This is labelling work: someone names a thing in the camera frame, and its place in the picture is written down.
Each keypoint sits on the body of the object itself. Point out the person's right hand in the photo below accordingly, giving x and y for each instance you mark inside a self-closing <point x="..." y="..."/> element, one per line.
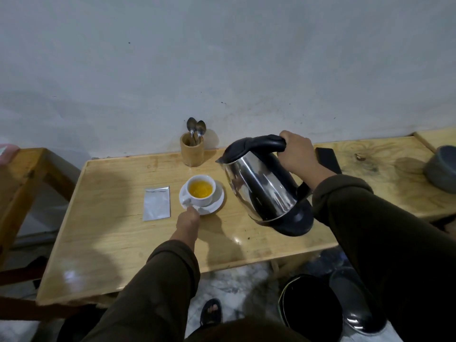
<point x="297" y="154"/>

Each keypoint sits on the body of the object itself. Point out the person's left hand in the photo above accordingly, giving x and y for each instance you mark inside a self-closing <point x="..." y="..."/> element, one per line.
<point x="187" y="224"/>

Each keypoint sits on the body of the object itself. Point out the person's right fingers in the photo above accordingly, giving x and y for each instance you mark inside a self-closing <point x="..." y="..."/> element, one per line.
<point x="285" y="136"/>

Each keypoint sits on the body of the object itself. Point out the person's left fingers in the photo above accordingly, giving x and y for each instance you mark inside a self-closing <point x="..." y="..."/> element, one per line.
<point x="192" y="211"/>

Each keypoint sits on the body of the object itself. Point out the white saucer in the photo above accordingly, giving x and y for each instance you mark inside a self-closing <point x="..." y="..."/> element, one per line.
<point x="213" y="204"/>

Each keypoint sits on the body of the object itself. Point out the stainless steel electric kettle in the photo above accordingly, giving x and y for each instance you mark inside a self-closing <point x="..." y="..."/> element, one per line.
<point x="262" y="185"/>

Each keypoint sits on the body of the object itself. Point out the person's right forearm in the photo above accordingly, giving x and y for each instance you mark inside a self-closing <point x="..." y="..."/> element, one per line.
<point x="384" y="245"/>

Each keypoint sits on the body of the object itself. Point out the person's left forearm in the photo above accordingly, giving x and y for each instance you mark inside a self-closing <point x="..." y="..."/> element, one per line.
<point x="156" y="292"/>

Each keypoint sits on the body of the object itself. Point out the white tea cup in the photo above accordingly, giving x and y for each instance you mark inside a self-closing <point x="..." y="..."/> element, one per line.
<point x="199" y="201"/>

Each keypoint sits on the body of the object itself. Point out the yellow tea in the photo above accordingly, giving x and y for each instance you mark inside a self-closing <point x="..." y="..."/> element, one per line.
<point x="200" y="189"/>

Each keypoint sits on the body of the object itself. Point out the silver foil packet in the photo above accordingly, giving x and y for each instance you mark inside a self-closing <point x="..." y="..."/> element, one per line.
<point x="156" y="203"/>

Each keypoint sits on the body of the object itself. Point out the black flat kettle base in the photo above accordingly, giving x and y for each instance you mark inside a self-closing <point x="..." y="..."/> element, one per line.
<point x="327" y="158"/>

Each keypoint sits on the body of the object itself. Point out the bamboo spoon holder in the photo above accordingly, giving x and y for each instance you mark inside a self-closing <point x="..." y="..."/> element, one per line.
<point x="192" y="154"/>

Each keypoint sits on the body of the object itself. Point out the metal spoon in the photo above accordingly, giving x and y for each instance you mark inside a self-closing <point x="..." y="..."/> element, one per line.
<point x="191" y="125"/>
<point x="201" y="127"/>

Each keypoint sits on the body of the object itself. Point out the person's foot in black sandal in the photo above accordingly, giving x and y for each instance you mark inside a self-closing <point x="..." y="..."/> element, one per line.
<point x="211" y="311"/>

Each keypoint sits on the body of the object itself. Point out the black waste bin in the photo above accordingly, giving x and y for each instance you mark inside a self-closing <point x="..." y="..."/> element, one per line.
<point x="310" y="309"/>

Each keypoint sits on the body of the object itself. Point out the grey bowl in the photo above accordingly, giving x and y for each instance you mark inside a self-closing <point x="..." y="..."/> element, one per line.
<point x="443" y="170"/>

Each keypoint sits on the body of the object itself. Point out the grey bin lid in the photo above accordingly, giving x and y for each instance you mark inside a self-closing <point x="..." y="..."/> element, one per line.
<point x="356" y="302"/>

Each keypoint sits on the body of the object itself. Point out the pink object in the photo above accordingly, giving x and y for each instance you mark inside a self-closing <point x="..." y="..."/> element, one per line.
<point x="7" y="153"/>

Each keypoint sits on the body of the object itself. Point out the wooden chair frame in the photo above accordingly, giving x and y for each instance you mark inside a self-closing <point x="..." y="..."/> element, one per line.
<point x="21" y="181"/>

